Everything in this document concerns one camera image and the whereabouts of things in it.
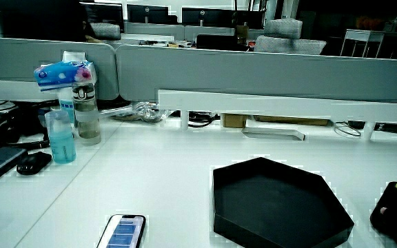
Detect coiled thin cable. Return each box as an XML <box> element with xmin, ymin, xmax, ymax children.
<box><xmin>333</xmin><ymin>121</ymin><xmax>363</xmax><ymax>138</ymax></box>

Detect flat brown cardboard box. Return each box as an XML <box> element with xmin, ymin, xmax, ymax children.
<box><xmin>252</xmin><ymin>114</ymin><xmax>331</xmax><ymax>127</ymax></box>

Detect crumpled clear plastic bag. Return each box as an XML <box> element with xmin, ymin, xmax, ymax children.
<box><xmin>131</xmin><ymin>101</ymin><xmax>172</xmax><ymax>124</ymax></box>

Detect black headphones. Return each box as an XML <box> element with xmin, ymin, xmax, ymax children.
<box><xmin>0</xmin><ymin>103</ymin><xmax>50</xmax><ymax>151</ymax></box>

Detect translucent blue spray bottle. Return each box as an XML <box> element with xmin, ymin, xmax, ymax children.
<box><xmin>44</xmin><ymin>110</ymin><xmax>77</xmax><ymax>165</ymax></box>

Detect white desk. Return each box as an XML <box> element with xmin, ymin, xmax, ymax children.
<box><xmin>0</xmin><ymin>115</ymin><xmax>397</xmax><ymax>248</ymax></box>

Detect black computer monitor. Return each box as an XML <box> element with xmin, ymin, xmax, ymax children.
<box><xmin>80</xmin><ymin>1</ymin><xmax>125</xmax><ymax>32</ymax></box>
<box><xmin>181</xmin><ymin>7</ymin><xmax>236</xmax><ymax>28</ymax></box>
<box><xmin>126</xmin><ymin>3</ymin><xmax>179</xmax><ymax>25</ymax></box>

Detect black hexagonal tray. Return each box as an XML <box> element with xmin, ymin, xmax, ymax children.
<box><xmin>212</xmin><ymin>156</ymin><xmax>355</xmax><ymax>248</ymax></box>

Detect white monitor riser shelf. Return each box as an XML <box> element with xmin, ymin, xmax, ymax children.
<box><xmin>157</xmin><ymin>89</ymin><xmax>397</xmax><ymax>141</ymax></box>

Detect grey desk partition panel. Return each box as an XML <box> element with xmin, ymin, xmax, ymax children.
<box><xmin>115</xmin><ymin>44</ymin><xmax>397</xmax><ymax>118</ymax></box>
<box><xmin>0</xmin><ymin>36</ymin><xmax>120</xmax><ymax>101</ymax></box>

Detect small cardboard box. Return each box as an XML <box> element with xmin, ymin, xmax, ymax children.
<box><xmin>220</xmin><ymin>113</ymin><xmax>248</xmax><ymax>130</ymax></box>

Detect white flat box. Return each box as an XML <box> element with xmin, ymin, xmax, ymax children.
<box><xmin>241</xmin><ymin>126</ymin><xmax>307</xmax><ymax>142</ymax></box>

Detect clear water bottle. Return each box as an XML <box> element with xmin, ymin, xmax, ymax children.
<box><xmin>71</xmin><ymin>81</ymin><xmax>102</xmax><ymax>145</ymax></box>

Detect white metal rack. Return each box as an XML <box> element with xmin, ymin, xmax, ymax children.
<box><xmin>339</xmin><ymin>28</ymin><xmax>386</xmax><ymax>59</ymax></box>

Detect black smartphone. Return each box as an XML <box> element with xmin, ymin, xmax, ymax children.
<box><xmin>96</xmin><ymin>214</ymin><xmax>147</xmax><ymax>248</ymax></box>

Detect grey office chair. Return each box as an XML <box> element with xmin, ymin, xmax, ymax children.
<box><xmin>253</xmin><ymin>18</ymin><xmax>327</xmax><ymax>56</ymax></box>
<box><xmin>89</xmin><ymin>22</ymin><xmax>122</xmax><ymax>41</ymax></box>

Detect black cable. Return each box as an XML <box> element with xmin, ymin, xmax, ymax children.
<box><xmin>187</xmin><ymin>111</ymin><xmax>221</xmax><ymax>129</ymax></box>

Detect black computer mouse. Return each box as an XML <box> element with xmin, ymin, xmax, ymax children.
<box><xmin>16</xmin><ymin>151</ymin><xmax>53</xmax><ymax>176</ymax></box>

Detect white bottle with blue label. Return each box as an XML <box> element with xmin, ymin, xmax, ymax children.
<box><xmin>58</xmin><ymin>50</ymin><xmax>86</xmax><ymax>125</ymax></box>

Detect black bag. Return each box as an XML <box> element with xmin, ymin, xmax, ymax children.
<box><xmin>195</xmin><ymin>34</ymin><xmax>240</xmax><ymax>52</ymax></box>

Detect blue tissue pack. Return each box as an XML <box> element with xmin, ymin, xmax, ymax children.
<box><xmin>33</xmin><ymin>60</ymin><xmax>98</xmax><ymax>92</ymax></box>

